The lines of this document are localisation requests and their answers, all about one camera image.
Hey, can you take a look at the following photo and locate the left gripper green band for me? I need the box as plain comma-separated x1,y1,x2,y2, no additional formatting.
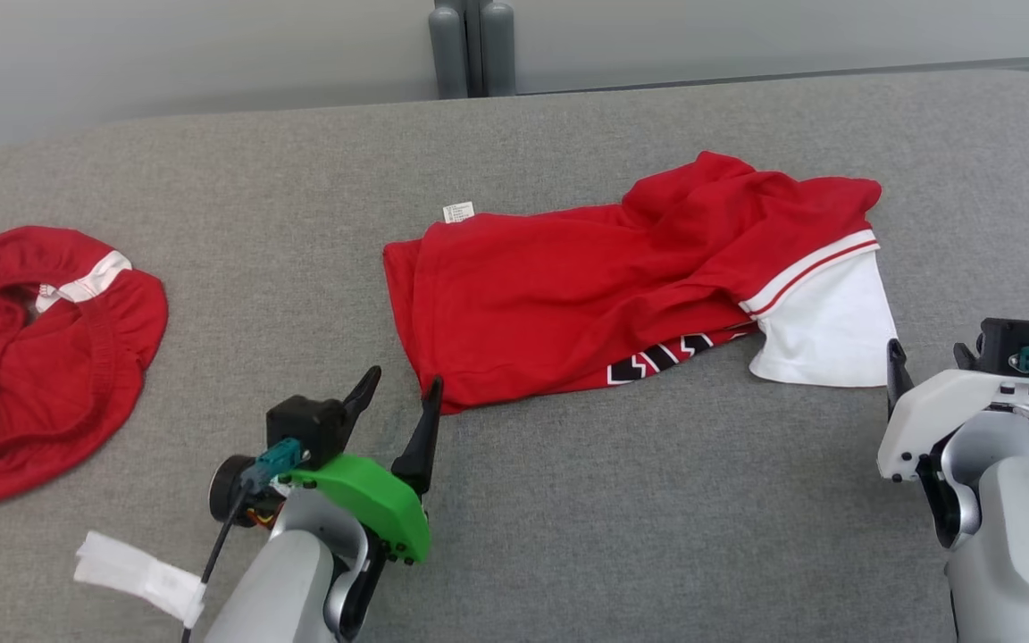
209,366,444,566

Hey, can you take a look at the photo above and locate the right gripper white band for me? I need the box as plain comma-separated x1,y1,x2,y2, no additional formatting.
877,339,1029,483

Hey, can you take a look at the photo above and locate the red Bulls basketball jersey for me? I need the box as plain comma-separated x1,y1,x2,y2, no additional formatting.
382,151,900,417

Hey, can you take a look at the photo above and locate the red shorts white stripe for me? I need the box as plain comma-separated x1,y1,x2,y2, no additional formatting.
0,225,170,517

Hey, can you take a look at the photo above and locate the grey fabric sofa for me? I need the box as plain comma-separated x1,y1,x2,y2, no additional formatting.
0,70,1029,643

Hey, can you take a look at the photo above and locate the left black cable teal plug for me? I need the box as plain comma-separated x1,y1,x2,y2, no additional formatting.
180,437,306,643

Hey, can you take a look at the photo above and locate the long white cable label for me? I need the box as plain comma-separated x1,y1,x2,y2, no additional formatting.
74,530,208,630

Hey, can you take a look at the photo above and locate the grey partition post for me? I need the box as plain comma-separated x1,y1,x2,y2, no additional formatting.
428,0,517,100

